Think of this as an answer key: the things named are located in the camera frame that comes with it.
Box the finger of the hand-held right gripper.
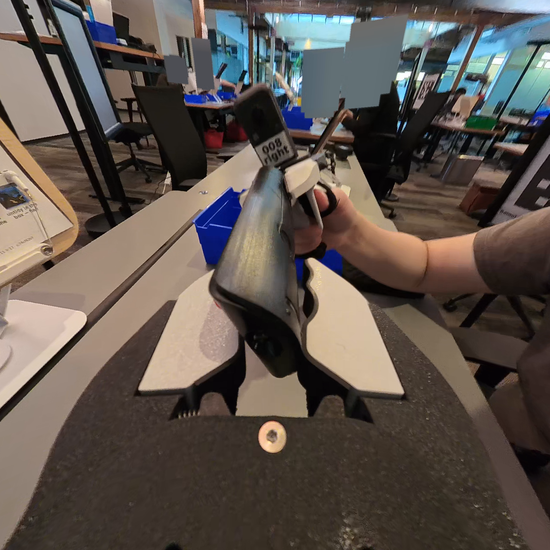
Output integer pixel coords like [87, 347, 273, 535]
[282, 157, 325, 197]

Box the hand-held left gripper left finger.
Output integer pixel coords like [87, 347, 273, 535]
[138, 271, 247, 404]

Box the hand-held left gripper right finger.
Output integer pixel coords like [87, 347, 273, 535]
[297, 258, 405, 406]

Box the black remote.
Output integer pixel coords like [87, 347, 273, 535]
[209, 166, 313, 379]

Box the person's right hand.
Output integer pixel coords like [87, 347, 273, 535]
[292, 183, 363, 258]

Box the black office chair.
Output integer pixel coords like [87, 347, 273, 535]
[132, 84, 209, 191]

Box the blue plastic bin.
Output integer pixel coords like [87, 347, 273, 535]
[194, 188, 344, 277]

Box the white stand base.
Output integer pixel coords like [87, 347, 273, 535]
[0, 299, 87, 410]

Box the metal trash can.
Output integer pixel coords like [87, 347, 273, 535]
[440, 153, 484, 186]

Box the brown box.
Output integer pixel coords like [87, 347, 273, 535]
[460, 181, 503, 215]

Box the instruction sheet on stand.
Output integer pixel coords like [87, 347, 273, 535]
[0, 116, 80, 284]

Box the black display on stand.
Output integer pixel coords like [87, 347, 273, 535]
[11, 0, 142, 234]

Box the person's torso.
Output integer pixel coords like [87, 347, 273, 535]
[473, 207, 550, 456]

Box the white tag sign board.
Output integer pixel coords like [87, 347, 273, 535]
[514, 146, 550, 226]

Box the metal wire page holder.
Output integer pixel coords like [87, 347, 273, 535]
[0, 170, 54, 258]

